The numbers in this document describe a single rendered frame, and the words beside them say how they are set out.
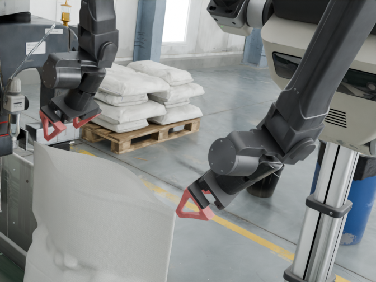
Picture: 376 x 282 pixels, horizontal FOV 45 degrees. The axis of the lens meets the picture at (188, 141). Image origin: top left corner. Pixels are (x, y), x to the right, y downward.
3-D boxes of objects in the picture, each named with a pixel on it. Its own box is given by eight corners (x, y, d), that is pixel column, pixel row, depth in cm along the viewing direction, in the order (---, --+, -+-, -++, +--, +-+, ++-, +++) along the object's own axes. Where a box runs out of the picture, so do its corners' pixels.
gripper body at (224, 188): (195, 181, 78) (225, 162, 74) (221, 159, 86) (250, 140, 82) (217, 212, 78) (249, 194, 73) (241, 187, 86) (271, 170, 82)
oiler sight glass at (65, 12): (72, 20, 122) (73, 6, 120) (64, 20, 120) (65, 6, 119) (66, 19, 123) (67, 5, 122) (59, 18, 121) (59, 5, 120)
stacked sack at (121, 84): (173, 93, 427) (174, 78, 423) (120, 101, 377) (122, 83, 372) (140, 82, 451) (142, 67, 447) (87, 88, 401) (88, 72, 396)
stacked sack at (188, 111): (204, 120, 486) (206, 106, 481) (163, 130, 436) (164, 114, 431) (174, 109, 510) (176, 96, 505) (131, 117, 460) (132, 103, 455)
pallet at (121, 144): (198, 131, 489) (200, 118, 484) (118, 154, 396) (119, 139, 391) (142, 110, 533) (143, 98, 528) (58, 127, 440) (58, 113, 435)
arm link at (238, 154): (320, 144, 70) (290, 105, 75) (277, 137, 62) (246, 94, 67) (270, 192, 76) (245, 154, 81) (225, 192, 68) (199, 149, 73)
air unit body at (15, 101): (28, 140, 114) (29, 79, 109) (10, 144, 110) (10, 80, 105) (18, 135, 117) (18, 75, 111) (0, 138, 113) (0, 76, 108)
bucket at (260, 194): (285, 193, 366) (291, 163, 357) (266, 204, 343) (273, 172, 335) (253, 180, 383) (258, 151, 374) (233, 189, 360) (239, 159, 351)
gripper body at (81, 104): (47, 104, 100) (59, 79, 96) (78, 94, 109) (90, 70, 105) (67, 124, 99) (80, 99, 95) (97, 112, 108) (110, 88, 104)
